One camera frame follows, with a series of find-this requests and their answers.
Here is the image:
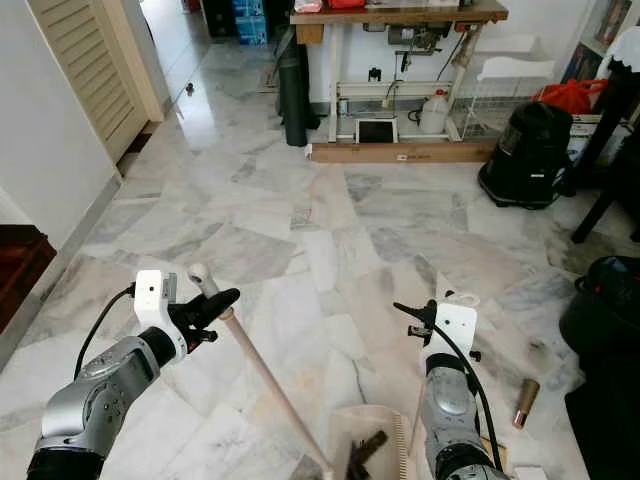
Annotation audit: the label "white framed tablet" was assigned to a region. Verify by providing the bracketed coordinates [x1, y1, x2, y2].
[355, 117, 399, 145]

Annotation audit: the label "dark brown scrap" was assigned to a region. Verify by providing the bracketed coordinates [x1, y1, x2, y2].
[345, 430, 389, 479]

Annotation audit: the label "blue boxes stack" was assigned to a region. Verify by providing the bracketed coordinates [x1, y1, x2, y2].
[232, 0, 266, 46]

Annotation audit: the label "dark wooden stairs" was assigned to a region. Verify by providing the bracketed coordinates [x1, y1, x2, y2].
[0, 225, 58, 333]

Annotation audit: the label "white bookshelf with books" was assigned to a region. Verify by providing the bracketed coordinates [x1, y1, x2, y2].
[565, 0, 640, 86]

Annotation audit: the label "wooden top white frame table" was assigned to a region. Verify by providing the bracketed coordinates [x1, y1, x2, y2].
[290, 0, 509, 147]

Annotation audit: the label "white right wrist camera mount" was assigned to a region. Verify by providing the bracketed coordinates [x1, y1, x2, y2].
[432, 303, 479, 361]

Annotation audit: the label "white plastic jug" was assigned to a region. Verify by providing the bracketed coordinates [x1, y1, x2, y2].
[418, 90, 451, 136]

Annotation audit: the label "wooden broom with white knob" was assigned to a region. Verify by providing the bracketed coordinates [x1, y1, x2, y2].
[188, 263, 336, 480]

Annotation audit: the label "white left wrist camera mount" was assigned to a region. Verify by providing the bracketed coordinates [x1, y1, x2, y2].
[133, 269, 189, 361]

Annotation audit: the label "red bag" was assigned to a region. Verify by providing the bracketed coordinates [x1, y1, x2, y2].
[532, 78, 609, 116]

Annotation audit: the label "white wire basket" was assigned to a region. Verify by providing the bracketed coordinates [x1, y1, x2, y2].
[458, 75, 536, 141]

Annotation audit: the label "black rolled mat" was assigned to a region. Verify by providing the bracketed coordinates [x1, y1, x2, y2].
[275, 35, 311, 148]

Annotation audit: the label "black metal chair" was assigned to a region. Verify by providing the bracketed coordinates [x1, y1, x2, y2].
[555, 60, 640, 244]

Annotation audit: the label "beige louvered door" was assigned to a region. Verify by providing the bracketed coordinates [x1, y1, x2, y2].
[28, 0, 166, 166]

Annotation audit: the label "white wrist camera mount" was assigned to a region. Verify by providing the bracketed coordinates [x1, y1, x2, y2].
[432, 303, 479, 361]
[133, 269, 189, 361]

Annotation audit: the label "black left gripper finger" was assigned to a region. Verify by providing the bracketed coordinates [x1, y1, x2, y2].
[182, 288, 243, 329]

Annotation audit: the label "white plastic chair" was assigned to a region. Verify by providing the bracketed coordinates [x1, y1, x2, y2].
[478, 35, 556, 82]

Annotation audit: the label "copper coloured tube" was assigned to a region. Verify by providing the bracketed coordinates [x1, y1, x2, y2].
[512, 378, 541, 431]

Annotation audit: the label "long brown cardboard box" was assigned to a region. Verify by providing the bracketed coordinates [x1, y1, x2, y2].
[310, 140, 501, 164]

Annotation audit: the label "beige long-handled dustpan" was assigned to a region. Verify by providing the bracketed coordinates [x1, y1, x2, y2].
[328, 290, 483, 480]

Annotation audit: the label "black vacuum cleaner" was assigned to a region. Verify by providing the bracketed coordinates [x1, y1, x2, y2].
[478, 100, 576, 209]

